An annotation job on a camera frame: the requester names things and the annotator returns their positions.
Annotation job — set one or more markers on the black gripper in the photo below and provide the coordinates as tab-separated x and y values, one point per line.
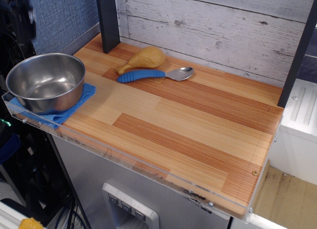
21	15

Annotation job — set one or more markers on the metal pot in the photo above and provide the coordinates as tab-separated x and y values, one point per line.
47	83

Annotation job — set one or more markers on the blue folded cloth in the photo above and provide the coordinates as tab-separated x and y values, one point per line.
53	120

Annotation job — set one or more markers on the yellow toy chicken drumstick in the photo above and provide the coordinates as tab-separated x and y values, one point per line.
148	57

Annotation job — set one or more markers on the yellow object at bottom left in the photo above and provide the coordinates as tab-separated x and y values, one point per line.
30	223

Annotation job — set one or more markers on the clear acrylic table guard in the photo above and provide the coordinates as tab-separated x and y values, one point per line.
208	136

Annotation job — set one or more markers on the blue-handled metal spoon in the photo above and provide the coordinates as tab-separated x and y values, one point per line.
177	74

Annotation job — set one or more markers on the dark grey right post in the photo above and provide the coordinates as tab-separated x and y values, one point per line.
299	55

